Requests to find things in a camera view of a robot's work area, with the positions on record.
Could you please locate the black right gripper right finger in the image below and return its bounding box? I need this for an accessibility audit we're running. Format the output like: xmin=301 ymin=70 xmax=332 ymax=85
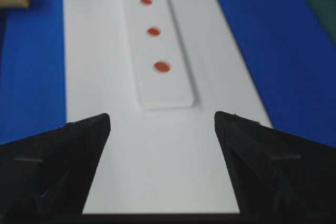
xmin=214 ymin=111 xmax=335 ymax=223

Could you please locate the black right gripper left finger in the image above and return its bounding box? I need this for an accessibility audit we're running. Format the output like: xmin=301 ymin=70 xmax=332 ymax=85
xmin=1 ymin=113 xmax=111 ymax=223

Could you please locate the large white foam board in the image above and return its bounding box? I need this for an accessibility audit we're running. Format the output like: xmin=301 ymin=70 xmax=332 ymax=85
xmin=64 ymin=0 xmax=270 ymax=214

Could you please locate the blue table cloth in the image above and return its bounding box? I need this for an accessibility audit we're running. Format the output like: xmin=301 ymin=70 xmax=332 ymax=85
xmin=1 ymin=0 xmax=335 ymax=146

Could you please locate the small white raised block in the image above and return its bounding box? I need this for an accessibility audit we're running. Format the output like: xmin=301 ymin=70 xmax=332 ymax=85
xmin=121 ymin=0 xmax=195 ymax=110

